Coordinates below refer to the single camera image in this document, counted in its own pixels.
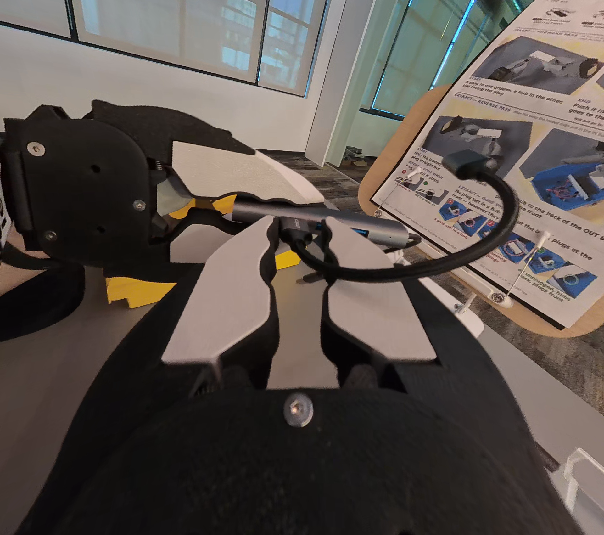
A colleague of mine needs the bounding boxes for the clear plastic bin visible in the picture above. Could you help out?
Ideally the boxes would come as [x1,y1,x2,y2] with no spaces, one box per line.
[562,448,604,535]

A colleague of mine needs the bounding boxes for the printed instruction sheet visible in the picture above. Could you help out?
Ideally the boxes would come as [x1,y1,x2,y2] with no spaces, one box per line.
[373,0,604,328]

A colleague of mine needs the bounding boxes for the black braided usb cable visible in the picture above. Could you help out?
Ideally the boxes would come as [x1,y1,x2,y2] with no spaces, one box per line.
[278,149,520,283]

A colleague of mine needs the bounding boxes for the glass partition window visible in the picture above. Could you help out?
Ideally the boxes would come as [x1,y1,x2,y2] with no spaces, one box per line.
[361,0,494,120]

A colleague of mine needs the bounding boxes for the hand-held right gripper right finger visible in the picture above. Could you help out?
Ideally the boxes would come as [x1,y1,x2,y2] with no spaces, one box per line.
[322,217,438,364]

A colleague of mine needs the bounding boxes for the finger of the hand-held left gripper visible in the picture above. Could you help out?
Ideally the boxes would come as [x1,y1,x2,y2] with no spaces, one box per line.
[169,222,248,265]
[171,140,327,206]

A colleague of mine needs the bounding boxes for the yellow plastic bin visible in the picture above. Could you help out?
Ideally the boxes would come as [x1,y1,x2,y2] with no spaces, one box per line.
[105,194,303,309]

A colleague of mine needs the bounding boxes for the person's left hand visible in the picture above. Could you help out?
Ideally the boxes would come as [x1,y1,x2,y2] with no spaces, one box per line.
[0,266,61,299]

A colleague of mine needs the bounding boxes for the black wrist strap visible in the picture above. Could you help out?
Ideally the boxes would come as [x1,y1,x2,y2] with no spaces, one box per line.
[0,252,87,343]

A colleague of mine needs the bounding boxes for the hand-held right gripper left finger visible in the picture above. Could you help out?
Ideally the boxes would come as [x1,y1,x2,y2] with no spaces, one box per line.
[160,215,280,367]

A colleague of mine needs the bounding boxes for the wooden document stand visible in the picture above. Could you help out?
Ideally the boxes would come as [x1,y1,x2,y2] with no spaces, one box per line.
[358,84,604,341]

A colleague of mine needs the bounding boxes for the grey usb hub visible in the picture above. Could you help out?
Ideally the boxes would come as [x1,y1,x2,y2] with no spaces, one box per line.
[230,194,422,253]

